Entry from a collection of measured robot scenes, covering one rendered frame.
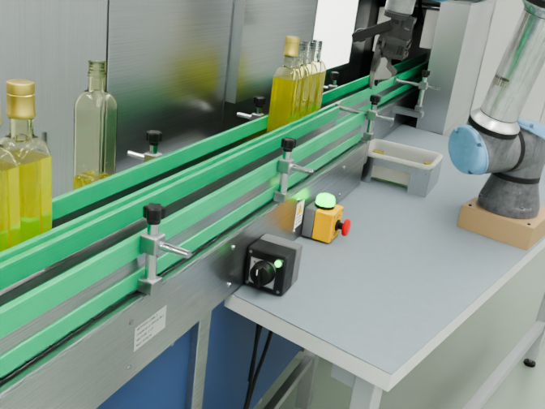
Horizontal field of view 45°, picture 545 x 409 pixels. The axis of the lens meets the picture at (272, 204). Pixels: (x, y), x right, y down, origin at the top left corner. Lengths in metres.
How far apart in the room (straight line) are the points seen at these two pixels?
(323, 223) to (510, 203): 0.49
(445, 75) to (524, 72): 1.16
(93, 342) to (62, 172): 0.58
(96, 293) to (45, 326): 0.09
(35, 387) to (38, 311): 0.09
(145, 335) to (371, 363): 0.37
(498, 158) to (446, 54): 1.11
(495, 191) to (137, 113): 0.89
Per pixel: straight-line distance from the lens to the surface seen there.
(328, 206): 1.47
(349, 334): 1.17
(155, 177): 1.25
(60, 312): 0.84
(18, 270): 0.87
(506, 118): 1.57
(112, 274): 0.90
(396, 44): 1.85
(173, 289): 1.02
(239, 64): 1.65
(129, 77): 1.32
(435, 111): 2.69
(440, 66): 2.66
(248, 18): 1.66
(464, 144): 1.58
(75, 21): 1.30
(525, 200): 1.72
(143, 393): 1.10
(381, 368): 1.10
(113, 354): 0.93
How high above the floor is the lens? 1.35
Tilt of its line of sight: 21 degrees down
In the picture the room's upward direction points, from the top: 7 degrees clockwise
